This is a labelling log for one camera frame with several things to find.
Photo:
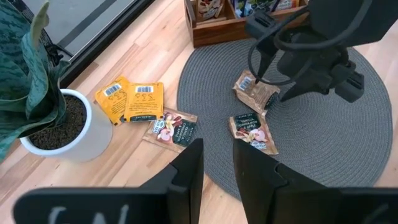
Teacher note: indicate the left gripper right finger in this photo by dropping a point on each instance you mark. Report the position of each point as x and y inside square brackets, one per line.
[267, 193]

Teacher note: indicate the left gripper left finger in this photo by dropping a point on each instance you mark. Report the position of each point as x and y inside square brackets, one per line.
[186, 186]

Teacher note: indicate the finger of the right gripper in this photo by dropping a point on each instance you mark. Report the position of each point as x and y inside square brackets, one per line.
[311, 84]
[265, 59]

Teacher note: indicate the tan tea packet with barcode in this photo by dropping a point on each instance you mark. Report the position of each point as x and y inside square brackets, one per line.
[255, 96]

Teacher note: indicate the dark blue tea packet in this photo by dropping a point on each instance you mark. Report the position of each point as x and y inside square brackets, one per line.
[245, 7]

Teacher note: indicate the brown vanilla apple tea packet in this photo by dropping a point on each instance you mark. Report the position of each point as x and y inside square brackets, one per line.
[252, 130]
[174, 130]

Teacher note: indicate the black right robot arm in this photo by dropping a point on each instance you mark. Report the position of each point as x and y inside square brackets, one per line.
[357, 18]

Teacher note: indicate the wooden tea organizer box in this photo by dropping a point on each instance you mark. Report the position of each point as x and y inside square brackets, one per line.
[217, 34]

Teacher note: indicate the round grey woven mat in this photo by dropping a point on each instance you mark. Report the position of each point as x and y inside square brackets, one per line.
[326, 140]

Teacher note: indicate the white plant pot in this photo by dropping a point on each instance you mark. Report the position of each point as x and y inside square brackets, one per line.
[96, 133]

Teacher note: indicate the green snake plant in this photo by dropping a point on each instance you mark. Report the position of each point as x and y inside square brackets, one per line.
[18, 77]

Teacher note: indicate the black aluminium table frame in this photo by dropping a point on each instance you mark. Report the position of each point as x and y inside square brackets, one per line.
[107, 40]

